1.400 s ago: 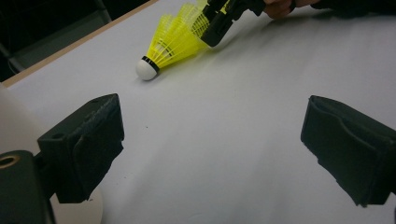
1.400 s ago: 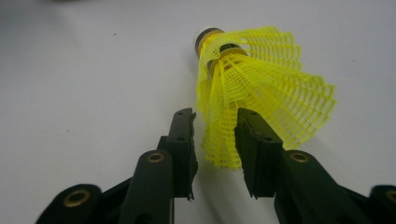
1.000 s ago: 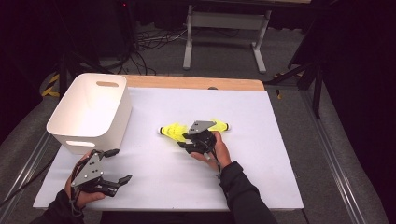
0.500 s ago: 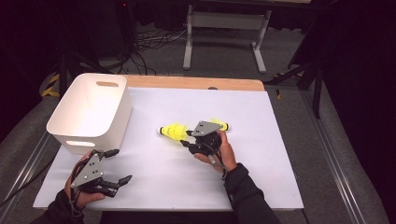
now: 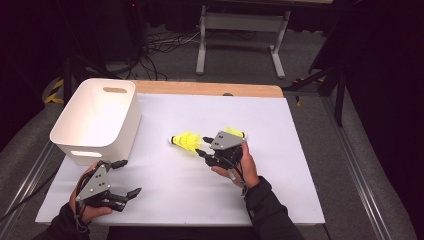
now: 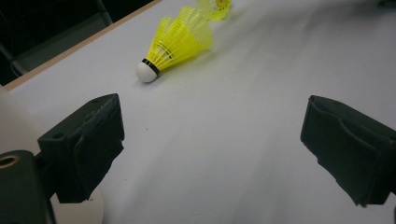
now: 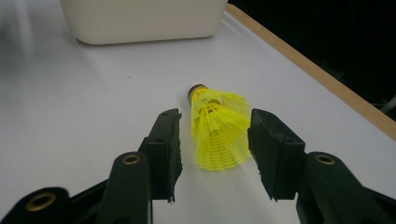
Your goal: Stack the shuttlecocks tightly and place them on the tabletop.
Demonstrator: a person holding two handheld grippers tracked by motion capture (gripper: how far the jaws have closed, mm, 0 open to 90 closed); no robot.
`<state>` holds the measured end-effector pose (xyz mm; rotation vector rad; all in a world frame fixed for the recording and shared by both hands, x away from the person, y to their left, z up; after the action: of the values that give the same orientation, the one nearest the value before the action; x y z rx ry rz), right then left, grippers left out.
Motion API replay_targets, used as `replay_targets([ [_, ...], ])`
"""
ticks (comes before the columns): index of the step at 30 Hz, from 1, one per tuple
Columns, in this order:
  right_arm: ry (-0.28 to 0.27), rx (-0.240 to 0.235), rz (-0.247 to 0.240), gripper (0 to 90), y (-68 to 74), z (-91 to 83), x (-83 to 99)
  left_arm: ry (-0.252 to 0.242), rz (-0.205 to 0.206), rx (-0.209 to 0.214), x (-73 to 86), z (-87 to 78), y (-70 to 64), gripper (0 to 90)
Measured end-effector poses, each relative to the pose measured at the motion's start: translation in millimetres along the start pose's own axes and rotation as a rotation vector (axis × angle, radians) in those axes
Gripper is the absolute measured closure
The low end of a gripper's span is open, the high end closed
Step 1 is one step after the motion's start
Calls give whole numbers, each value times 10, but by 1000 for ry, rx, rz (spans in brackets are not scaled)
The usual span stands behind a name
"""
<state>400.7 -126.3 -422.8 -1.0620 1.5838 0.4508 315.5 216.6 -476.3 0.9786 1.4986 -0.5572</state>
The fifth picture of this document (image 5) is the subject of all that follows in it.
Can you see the white table mat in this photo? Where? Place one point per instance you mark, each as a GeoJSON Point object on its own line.
{"type": "Point", "coordinates": [200, 200]}

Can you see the person's right hand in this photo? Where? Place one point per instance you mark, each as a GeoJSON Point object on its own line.
{"type": "Point", "coordinates": [250, 170]}

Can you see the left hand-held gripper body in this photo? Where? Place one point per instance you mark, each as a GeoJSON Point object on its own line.
{"type": "Point", "coordinates": [96, 186]}

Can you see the white plastic bin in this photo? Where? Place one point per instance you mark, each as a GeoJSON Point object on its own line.
{"type": "Point", "coordinates": [96, 116]}

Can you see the grey metal desk frame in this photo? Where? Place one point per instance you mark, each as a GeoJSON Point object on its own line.
{"type": "Point", "coordinates": [243, 21]}

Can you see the metal floor rail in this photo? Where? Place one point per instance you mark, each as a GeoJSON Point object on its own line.
{"type": "Point", "coordinates": [30, 180]}
{"type": "Point", "coordinates": [356, 166]}

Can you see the yellow shuttlecock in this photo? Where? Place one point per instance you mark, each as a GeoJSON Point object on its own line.
{"type": "Point", "coordinates": [233, 131]}
{"type": "Point", "coordinates": [197, 144]}
{"type": "Point", "coordinates": [181, 140]}

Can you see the black angled stand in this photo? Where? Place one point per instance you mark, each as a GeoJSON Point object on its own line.
{"type": "Point", "coordinates": [340, 93]}

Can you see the person's dark clothing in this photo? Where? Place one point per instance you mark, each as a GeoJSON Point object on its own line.
{"type": "Point", "coordinates": [180, 233]}

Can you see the person's left hand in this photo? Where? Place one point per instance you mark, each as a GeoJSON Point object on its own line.
{"type": "Point", "coordinates": [91, 213]}

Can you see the yellow black hazard tape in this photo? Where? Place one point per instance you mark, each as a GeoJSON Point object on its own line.
{"type": "Point", "coordinates": [55, 95]}

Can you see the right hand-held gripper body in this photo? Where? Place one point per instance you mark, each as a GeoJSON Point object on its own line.
{"type": "Point", "coordinates": [225, 141]}

